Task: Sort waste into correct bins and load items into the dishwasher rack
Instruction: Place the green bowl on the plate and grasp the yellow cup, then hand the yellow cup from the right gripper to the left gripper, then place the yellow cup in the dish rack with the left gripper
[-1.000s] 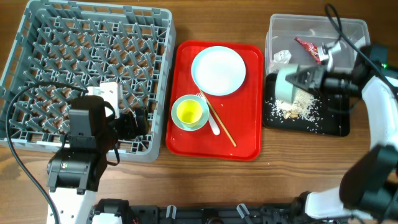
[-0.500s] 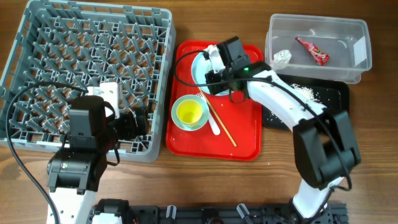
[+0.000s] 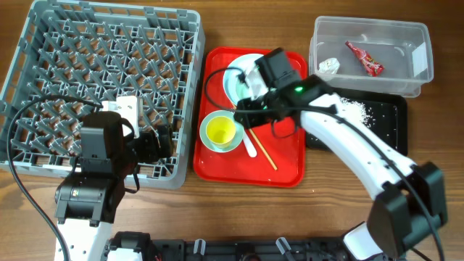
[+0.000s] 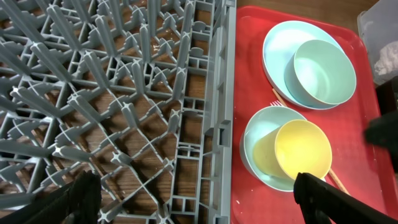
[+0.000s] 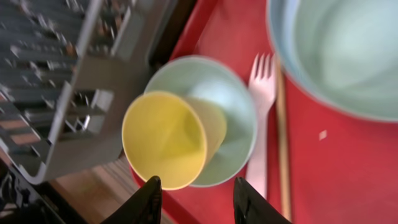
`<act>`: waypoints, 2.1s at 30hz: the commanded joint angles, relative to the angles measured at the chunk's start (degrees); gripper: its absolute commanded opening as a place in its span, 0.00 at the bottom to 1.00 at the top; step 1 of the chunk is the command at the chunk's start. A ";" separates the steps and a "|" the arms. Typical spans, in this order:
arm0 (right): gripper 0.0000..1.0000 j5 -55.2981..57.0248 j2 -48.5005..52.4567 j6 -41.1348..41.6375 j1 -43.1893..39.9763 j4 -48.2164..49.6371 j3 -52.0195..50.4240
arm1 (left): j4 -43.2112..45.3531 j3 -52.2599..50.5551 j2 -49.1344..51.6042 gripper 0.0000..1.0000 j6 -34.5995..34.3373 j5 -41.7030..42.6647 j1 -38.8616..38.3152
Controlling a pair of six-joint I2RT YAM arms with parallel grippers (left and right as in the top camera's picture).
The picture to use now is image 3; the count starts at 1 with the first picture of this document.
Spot large light blue plate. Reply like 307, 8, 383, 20
223, 54, 262, 105

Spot yellow cup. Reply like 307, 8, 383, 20
206, 116, 236, 148

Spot black plastic tray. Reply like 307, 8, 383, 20
305, 85, 409, 157

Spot white napkin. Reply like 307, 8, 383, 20
318, 57, 340, 74

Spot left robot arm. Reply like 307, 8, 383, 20
55, 112, 173, 260

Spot grey dishwasher rack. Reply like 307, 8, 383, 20
1, 1, 205, 189

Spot rice and food scraps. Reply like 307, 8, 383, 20
341, 98, 375, 128

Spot red snack wrapper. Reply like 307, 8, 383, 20
345, 41, 384, 77

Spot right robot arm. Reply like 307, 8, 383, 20
234, 49, 447, 260

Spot white plastic fork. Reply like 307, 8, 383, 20
243, 131, 257, 158

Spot wooden chopstick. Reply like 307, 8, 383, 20
229, 103, 278, 171

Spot clear plastic bin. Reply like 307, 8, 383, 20
308, 16, 434, 98

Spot light green bowl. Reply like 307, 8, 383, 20
233, 82, 251, 105

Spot left black cable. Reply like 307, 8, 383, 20
6, 94, 102, 261

